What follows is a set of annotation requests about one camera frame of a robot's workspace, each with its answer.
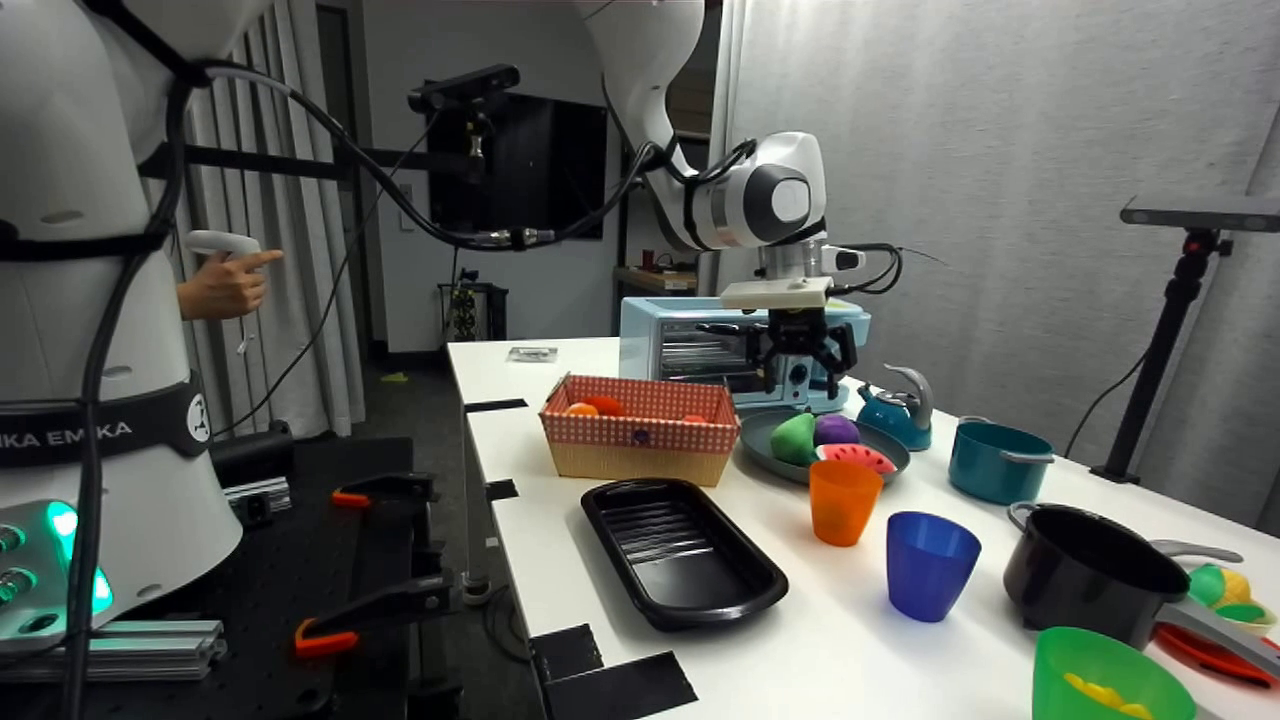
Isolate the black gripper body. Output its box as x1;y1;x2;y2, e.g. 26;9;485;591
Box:
763;304;835;368

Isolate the green toy pear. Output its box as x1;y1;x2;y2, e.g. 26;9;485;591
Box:
769;407;826;469

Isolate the toy watermelon slice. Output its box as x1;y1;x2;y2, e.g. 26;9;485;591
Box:
812;439;900;485

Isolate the white hand controller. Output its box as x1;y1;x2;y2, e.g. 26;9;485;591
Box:
186;223;270;262

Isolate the grey plate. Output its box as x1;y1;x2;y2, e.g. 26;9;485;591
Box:
735;407;917;488

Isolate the orange plastic cup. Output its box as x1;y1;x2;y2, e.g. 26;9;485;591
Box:
806;455;887;552

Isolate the red checked basket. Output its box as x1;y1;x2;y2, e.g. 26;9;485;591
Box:
536;370;743;493

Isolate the blue plastic cup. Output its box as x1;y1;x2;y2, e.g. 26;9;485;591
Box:
884;507;986;626

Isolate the red plate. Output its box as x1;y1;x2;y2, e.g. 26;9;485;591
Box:
1153;621;1280;691

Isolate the person's hand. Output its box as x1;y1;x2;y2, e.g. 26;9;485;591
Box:
177;242;287;323

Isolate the purple toy fruit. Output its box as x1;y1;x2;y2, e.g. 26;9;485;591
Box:
812;412;863;449

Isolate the light blue toy oven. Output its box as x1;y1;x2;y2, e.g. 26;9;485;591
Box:
616;291;877;418

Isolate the teal toy kettle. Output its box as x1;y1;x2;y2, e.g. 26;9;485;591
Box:
852;359;939;455

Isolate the teal pot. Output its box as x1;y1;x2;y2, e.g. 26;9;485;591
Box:
944;415;1056;507

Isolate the white curtain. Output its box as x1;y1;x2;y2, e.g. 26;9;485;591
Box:
699;0;1280;529

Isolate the black rectangular tray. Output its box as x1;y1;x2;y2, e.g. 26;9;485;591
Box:
575;476;792;634

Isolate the black floor equipment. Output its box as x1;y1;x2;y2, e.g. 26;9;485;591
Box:
434;269;512;343

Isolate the black pot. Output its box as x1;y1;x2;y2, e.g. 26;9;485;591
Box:
999;498;1195;653

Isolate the large black tape patch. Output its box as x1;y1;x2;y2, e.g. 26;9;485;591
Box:
528;621;699;720

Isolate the green plastic bowl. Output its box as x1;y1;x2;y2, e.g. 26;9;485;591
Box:
1034;623;1202;720

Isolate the yellow toy food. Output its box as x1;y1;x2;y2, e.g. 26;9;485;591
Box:
1061;670;1155;720

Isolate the green toy piece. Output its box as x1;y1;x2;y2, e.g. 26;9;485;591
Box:
1189;558;1234;611

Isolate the grey curtain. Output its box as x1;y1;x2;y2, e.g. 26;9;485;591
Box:
155;0;372;442

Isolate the black workbench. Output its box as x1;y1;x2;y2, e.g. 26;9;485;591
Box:
195;424;471;720

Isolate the grey utensil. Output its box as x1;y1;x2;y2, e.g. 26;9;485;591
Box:
1155;598;1280;675

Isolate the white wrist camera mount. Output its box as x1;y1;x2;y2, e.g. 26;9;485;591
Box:
717;271;844;317

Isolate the black camera on tripod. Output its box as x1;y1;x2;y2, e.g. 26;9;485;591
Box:
1094;194;1280;488

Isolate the small orange handled clamp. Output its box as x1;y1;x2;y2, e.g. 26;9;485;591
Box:
328;471;440;518

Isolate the black camera on stand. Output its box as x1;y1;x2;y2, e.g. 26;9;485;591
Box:
406;59;524;118

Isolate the large orange handled clamp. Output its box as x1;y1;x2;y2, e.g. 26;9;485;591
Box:
287;572;451;665

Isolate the black frame bar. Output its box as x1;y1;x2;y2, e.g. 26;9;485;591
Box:
169;141;434;184

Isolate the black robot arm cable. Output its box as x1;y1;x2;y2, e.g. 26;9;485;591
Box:
57;0;714;720

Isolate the aluminium rail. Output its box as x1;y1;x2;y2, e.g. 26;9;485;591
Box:
0;614;234;686

